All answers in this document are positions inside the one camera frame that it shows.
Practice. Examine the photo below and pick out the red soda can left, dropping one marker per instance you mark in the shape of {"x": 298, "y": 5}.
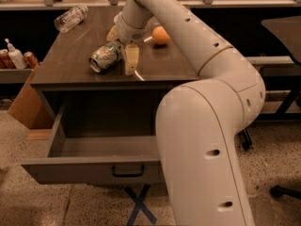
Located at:
{"x": 5, "y": 61}

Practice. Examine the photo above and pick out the grey side shelf left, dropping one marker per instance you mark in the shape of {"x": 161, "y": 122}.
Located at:
{"x": 14, "y": 76}

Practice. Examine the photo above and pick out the clear plastic water bottle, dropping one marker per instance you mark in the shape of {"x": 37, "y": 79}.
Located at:
{"x": 71, "y": 18}

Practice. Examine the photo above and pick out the white pump dispenser bottle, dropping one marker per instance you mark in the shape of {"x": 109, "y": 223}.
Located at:
{"x": 16, "y": 56}

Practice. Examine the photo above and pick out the black chair base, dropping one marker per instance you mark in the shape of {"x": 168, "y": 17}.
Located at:
{"x": 279, "y": 191}

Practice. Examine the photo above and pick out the grey cabinet with top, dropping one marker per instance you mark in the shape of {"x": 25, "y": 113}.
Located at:
{"x": 85, "y": 88}

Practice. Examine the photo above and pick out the cardboard box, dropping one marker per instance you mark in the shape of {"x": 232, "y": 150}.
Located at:
{"x": 29, "y": 110}

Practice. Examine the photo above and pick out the orange fruit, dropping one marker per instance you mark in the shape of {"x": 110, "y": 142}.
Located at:
{"x": 160, "y": 36}

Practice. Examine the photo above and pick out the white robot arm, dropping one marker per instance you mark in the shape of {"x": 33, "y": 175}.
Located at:
{"x": 196, "y": 122}

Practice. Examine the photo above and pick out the open grey top drawer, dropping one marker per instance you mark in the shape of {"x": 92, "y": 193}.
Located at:
{"x": 98, "y": 161}

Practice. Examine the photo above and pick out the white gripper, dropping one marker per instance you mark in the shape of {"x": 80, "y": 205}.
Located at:
{"x": 128, "y": 31}

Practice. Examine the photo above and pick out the green 7up soda can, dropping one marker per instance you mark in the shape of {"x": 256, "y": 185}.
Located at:
{"x": 106, "y": 56}

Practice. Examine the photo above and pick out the red soda can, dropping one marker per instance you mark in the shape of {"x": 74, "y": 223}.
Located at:
{"x": 5, "y": 61}
{"x": 31, "y": 59}

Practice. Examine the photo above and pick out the red soda can right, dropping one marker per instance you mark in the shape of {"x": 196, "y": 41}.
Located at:
{"x": 31, "y": 59}

